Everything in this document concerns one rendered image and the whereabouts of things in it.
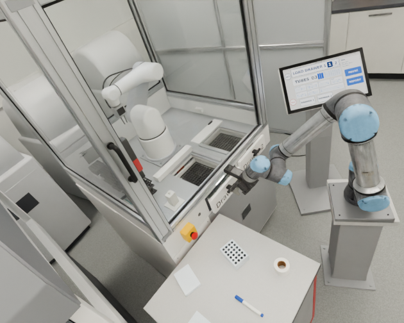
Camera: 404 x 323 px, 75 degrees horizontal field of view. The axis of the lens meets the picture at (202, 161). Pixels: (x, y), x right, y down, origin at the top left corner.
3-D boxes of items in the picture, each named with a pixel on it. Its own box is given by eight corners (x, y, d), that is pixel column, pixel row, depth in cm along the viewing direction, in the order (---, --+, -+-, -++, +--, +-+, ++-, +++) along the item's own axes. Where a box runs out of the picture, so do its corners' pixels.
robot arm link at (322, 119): (347, 73, 102) (262, 148, 133) (354, 85, 94) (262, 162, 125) (367, 90, 104) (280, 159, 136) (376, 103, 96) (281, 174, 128)
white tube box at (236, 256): (249, 259, 128) (248, 255, 126) (236, 270, 126) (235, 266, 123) (233, 242, 137) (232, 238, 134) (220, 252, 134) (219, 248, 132)
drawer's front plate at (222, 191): (243, 179, 160) (240, 166, 153) (215, 214, 146) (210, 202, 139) (241, 178, 161) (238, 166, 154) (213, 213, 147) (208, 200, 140)
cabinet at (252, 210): (279, 209, 234) (271, 140, 183) (210, 314, 185) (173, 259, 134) (199, 176, 292) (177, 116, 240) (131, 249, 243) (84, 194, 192)
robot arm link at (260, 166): (271, 173, 111) (252, 166, 111) (260, 182, 121) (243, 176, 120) (274, 157, 115) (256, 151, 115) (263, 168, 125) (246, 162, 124)
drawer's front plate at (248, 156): (265, 147, 176) (263, 134, 169) (242, 175, 162) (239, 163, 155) (263, 146, 177) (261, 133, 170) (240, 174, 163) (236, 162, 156)
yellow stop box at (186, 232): (199, 233, 137) (195, 225, 132) (190, 243, 134) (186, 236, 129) (192, 229, 140) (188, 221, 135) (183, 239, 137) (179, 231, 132)
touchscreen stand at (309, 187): (356, 206, 217) (379, 98, 151) (301, 216, 224) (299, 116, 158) (333, 166, 254) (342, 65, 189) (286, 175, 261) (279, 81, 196)
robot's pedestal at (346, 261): (365, 248, 191) (385, 176, 142) (375, 290, 170) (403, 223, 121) (320, 245, 201) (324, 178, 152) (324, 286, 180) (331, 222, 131)
